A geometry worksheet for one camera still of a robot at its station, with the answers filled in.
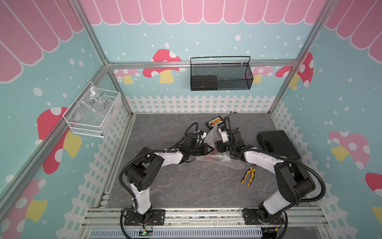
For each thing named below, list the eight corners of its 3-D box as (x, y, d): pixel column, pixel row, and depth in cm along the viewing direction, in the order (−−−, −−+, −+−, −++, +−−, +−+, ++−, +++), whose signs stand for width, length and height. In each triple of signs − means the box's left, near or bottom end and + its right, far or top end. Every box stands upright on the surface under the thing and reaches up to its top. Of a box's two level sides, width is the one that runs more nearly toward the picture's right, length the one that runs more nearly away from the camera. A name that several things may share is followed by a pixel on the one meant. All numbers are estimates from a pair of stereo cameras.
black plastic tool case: (262, 161, 96) (266, 156, 91) (255, 136, 109) (257, 130, 104) (294, 161, 96) (300, 156, 91) (282, 136, 109) (287, 130, 104)
